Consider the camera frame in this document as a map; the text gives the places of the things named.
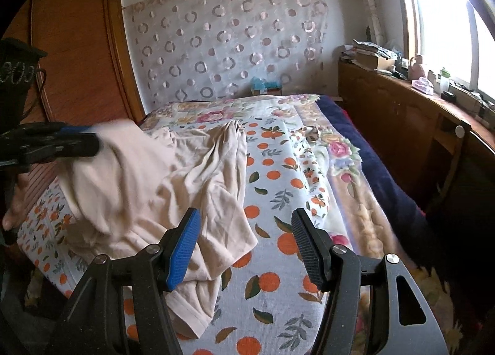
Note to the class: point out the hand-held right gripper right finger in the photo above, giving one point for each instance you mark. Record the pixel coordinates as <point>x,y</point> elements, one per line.
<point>309,250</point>

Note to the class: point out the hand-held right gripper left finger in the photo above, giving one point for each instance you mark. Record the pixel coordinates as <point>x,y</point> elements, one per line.
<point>185,246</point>

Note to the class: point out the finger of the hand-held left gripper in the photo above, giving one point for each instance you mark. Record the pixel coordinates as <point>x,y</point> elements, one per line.
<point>65,148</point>
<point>50,130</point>

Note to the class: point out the beige printed t-shirt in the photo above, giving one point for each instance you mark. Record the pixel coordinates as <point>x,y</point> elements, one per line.
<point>174,185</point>

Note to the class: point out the person's left hand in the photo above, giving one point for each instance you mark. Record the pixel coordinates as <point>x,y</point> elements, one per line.
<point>15,204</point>

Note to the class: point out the orange print bed sheet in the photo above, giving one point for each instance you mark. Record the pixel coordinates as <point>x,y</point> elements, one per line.
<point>270,301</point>

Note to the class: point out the wooden wardrobe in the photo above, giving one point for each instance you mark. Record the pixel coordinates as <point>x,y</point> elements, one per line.
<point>77,49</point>

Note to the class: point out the floral blanket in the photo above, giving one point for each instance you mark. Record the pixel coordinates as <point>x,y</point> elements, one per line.
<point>348,169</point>

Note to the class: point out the navy blue blanket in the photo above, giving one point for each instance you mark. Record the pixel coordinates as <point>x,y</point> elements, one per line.
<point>386,177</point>

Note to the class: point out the wooden cabinet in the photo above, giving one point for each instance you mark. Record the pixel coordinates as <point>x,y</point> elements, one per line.
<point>386,107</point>

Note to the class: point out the black chair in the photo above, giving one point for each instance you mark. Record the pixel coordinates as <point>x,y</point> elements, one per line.
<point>462,185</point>

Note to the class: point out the blue tissue box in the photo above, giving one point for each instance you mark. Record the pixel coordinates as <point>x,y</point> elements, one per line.
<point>265,86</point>

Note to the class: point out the pink tissue pack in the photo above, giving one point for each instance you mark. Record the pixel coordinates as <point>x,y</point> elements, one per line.
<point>422,85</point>

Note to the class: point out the stack of books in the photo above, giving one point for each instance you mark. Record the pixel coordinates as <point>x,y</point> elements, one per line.
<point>367,55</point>

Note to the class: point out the circle pattern sheer curtain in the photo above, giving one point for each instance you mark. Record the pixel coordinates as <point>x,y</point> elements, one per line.
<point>232,30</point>

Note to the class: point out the small black box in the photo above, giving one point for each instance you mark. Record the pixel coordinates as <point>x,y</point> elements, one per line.
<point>448,96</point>

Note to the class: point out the small white bottle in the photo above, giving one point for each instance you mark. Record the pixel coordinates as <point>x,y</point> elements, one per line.
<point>438,82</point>

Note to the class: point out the pink jug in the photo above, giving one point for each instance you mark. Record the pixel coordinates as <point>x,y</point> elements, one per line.
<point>417,66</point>

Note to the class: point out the window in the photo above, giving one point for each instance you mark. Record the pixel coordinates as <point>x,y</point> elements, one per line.
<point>444,11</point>

